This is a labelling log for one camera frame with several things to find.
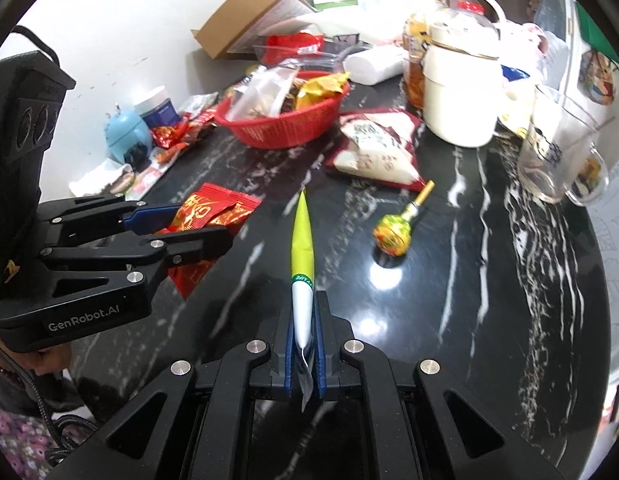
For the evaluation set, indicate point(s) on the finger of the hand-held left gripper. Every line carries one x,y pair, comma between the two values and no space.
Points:
199,244
149,215

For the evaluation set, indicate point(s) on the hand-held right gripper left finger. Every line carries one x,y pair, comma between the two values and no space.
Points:
289,355

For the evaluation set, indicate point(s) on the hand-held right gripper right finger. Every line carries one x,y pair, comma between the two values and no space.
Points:
318,355

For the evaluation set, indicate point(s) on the red gold-print snack packet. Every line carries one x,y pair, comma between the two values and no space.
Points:
209,207

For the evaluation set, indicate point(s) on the green and white packet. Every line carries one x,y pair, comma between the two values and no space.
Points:
303,240

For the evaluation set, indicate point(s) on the red plastic basket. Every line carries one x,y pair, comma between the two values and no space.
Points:
289,127

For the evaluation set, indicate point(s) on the clear plastic snack bag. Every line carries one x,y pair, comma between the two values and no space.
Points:
259,95

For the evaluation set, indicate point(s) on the yellow snack packet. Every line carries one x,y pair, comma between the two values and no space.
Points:
322,87

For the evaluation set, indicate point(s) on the person's left hand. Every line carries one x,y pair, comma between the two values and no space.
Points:
52,360

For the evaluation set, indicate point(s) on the flat pictured snack packet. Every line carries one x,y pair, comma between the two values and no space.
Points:
149,177

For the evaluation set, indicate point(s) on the small black object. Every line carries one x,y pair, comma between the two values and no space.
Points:
136,154

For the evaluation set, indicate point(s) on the crumpled white paper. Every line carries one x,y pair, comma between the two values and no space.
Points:
97,177

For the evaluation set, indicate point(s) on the light blue round container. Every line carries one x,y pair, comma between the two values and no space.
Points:
124,132

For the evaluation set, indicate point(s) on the crumpled red wrappers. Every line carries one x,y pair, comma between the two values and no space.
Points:
182,130

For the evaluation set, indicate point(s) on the dark jar with white lid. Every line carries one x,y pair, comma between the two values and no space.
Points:
157,107

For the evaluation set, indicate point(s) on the green wrapped lollipop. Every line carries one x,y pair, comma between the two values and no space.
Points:
392,235

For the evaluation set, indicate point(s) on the brown and white snack packet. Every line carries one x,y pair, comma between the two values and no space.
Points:
288,99

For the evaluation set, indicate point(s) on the white red-print snack bag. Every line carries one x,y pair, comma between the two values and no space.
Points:
374,165

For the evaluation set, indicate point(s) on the white black-print snack bag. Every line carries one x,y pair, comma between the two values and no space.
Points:
374,130

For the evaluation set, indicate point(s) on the clear plastic container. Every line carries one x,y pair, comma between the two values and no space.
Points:
309,47

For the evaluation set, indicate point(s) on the cardboard box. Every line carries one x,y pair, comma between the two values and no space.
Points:
254,10

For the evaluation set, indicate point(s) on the white tissue roll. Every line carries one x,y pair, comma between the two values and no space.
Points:
372,65

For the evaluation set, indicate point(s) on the amber liquid bottle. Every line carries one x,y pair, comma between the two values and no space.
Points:
414,70

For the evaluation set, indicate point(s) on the white lidded pot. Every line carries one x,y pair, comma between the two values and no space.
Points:
459,100

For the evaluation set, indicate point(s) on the yellow smiley print bag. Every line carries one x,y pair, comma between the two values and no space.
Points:
512,110

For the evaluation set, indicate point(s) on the glass mug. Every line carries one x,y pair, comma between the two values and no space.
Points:
559,155

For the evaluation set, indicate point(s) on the pink plastic bag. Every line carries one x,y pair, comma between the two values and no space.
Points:
524,42

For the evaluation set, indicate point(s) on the colourful printed picture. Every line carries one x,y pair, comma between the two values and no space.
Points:
604,77

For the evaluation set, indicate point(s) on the green board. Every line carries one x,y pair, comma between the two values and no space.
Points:
597,27

